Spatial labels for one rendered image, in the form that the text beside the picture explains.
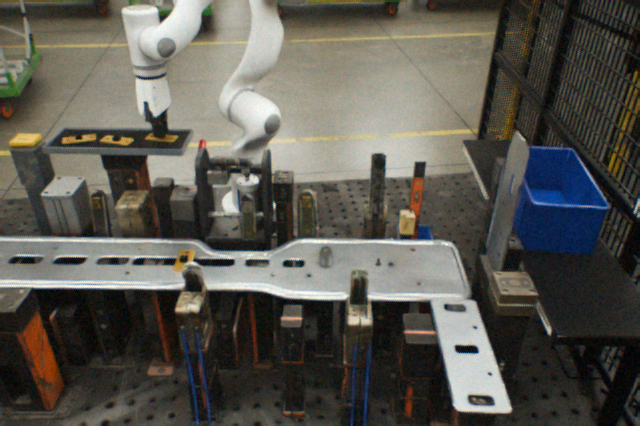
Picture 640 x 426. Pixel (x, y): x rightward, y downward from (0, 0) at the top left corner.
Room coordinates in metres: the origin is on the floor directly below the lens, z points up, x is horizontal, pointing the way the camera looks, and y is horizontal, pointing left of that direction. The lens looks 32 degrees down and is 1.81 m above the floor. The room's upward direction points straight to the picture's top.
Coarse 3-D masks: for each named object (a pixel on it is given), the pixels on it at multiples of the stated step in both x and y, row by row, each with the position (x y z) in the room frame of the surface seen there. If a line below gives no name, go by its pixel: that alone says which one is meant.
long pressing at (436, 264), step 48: (0, 240) 1.13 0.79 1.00; (48, 240) 1.13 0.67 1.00; (96, 240) 1.13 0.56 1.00; (144, 240) 1.13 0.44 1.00; (192, 240) 1.13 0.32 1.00; (336, 240) 1.13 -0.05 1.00; (384, 240) 1.13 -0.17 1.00; (432, 240) 1.13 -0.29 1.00; (48, 288) 0.96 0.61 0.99; (96, 288) 0.96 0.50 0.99; (144, 288) 0.95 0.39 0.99; (240, 288) 0.95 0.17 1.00; (288, 288) 0.95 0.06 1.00; (336, 288) 0.95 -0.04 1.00; (384, 288) 0.95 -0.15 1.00; (432, 288) 0.95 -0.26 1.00
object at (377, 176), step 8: (376, 152) 1.20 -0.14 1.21; (384, 152) 1.20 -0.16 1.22; (376, 160) 1.16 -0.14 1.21; (384, 160) 1.16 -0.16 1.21; (376, 168) 1.19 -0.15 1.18; (384, 168) 1.18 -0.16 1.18; (376, 176) 1.19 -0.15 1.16; (384, 176) 1.18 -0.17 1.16; (376, 184) 1.19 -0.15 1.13; (384, 184) 1.18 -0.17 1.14; (376, 192) 1.18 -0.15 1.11; (376, 200) 1.18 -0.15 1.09; (368, 208) 1.18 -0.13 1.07; (368, 216) 1.17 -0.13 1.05
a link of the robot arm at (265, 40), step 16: (256, 0) 1.69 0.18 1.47; (272, 0) 1.71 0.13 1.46; (256, 16) 1.66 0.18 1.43; (272, 16) 1.67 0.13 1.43; (256, 32) 1.64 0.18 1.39; (272, 32) 1.64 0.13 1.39; (256, 48) 1.63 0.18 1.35; (272, 48) 1.63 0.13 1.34; (240, 64) 1.65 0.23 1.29; (256, 64) 1.62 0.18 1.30; (272, 64) 1.64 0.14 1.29; (240, 80) 1.65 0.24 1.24; (256, 80) 1.67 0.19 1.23; (224, 96) 1.64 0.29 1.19; (224, 112) 1.63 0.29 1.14
